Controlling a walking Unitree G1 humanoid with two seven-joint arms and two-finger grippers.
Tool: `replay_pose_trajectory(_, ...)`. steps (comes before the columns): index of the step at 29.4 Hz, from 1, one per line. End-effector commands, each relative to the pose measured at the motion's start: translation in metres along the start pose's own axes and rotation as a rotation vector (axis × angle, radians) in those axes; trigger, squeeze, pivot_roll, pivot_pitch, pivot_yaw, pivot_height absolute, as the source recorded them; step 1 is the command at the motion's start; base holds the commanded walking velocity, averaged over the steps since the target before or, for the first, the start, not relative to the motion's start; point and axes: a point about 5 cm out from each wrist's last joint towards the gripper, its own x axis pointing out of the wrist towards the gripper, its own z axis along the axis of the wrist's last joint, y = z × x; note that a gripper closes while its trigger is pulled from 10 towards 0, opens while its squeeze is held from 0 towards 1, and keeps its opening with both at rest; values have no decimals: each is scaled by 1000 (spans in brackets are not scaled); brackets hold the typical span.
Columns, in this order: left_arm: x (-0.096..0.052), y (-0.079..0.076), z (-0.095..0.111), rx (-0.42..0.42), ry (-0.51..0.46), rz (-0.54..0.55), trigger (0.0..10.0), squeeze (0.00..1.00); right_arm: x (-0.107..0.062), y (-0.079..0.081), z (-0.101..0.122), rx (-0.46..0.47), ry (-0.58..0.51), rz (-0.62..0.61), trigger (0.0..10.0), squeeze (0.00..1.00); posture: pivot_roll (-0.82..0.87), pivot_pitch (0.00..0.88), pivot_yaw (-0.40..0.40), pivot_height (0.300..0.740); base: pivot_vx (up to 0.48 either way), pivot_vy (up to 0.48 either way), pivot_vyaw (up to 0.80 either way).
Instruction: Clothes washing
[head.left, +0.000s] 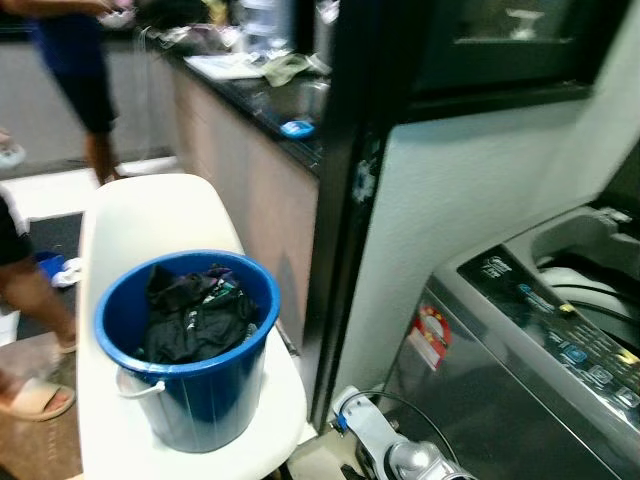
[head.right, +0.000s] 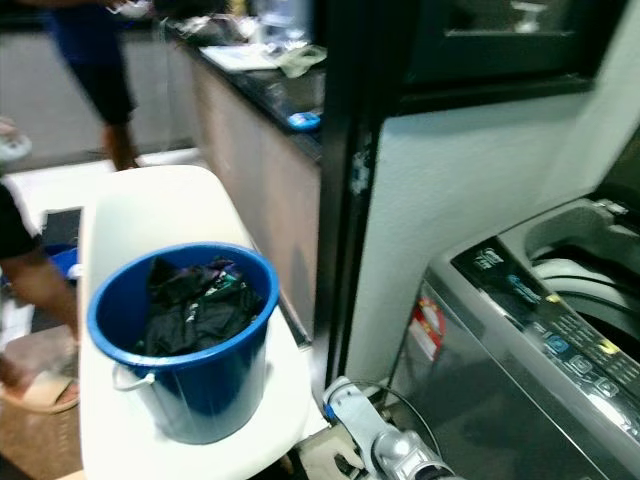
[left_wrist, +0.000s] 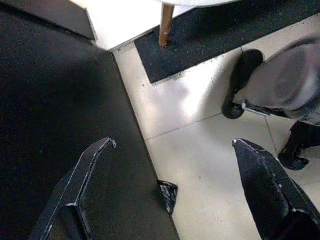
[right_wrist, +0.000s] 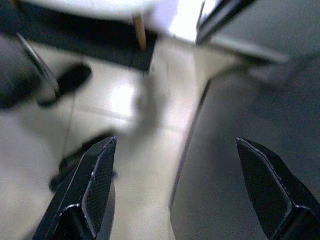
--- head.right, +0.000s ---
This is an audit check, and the blue plastic bucket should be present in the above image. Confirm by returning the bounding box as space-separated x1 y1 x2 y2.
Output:
87 241 280 446

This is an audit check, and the red round warning sticker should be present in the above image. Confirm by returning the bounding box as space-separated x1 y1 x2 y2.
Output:
410 297 447 361

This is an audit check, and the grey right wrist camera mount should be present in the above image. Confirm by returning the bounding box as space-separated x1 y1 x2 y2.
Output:
322 376 391 446

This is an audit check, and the white flat tray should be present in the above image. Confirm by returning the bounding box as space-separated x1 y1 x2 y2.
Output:
198 45 286 73

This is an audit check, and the small blue round object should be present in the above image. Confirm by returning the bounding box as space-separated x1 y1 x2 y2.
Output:
287 111 323 132

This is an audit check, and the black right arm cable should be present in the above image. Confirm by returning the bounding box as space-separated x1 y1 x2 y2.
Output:
345 383 446 461

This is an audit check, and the black window frame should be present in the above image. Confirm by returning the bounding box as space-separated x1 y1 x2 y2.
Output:
310 0 631 401

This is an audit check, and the clear plastic container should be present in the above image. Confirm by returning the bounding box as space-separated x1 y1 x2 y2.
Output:
253 0 311 49

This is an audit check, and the grey top-load washing machine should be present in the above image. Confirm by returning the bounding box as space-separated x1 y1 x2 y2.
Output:
385 195 640 480

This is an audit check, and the beige sandal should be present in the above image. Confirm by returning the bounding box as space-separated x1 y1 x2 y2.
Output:
0 370 79 414

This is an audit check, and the black garment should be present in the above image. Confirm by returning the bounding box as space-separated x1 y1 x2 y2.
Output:
140 256 264 358

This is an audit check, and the white plastic chair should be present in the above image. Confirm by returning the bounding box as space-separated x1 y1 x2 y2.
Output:
76 165 329 480

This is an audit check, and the person in black shorts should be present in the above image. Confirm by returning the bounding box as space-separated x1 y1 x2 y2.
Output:
0 178 83 396

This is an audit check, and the small blue floor item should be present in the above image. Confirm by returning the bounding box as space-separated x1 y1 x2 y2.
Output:
45 243 79 279

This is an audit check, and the dark topped kitchen counter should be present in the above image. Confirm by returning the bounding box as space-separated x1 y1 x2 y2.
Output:
160 20 326 341

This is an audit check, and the green crumpled cloth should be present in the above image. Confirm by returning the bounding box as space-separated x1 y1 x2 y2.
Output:
275 45 329 79

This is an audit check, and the person in blue shirt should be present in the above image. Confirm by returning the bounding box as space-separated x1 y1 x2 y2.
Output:
15 0 151 173

